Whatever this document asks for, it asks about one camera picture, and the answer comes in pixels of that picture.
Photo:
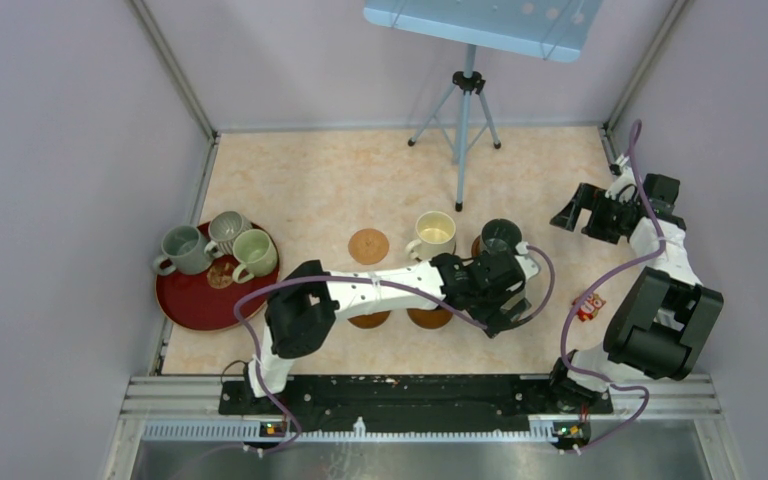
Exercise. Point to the light green mug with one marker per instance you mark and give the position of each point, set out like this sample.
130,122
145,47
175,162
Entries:
256,255

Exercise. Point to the grey ribbed cup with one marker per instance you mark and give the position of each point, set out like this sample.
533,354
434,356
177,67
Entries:
223,231

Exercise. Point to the grey green mug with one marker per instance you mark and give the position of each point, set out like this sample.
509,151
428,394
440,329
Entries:
184,249

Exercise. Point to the light wooden coaster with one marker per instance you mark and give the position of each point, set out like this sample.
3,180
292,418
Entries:
368,246

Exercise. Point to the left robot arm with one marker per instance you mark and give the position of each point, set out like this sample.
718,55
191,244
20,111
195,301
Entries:
302,309

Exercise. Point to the dark grey cup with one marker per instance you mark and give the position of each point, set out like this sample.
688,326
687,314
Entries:
499,235

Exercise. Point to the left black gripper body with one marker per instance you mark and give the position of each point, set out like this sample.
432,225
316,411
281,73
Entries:
487,310

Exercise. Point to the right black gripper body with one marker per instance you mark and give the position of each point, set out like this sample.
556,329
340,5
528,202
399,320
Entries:
607,214

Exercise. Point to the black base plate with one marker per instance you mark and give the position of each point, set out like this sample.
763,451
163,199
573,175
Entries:
412,403

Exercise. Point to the aluminium frame rail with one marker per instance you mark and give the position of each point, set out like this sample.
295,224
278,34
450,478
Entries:
170,428

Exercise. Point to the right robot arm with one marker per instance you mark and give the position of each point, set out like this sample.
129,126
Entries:
661,326

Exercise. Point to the red owl figurine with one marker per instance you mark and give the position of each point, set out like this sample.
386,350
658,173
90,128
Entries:
590,308

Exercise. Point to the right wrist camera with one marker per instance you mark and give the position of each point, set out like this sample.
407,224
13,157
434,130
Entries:
624,187

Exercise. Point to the cream mug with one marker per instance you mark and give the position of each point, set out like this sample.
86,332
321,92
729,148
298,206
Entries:
435,233

